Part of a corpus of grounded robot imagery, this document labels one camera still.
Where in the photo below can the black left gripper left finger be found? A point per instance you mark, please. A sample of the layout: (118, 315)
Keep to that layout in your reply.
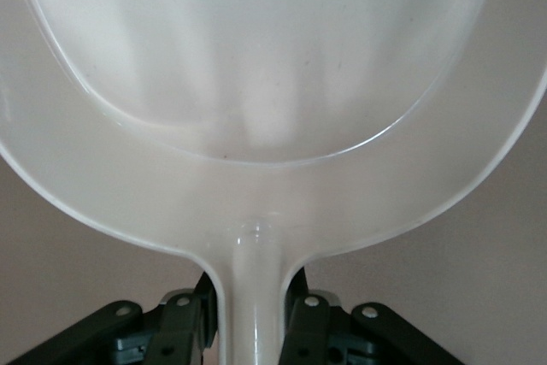
(177, 326)

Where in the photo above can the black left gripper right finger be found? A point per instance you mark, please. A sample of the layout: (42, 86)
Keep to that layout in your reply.
(309, 326)

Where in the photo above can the beige plastic dustpan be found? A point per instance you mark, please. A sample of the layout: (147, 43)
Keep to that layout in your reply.
(273, 83)

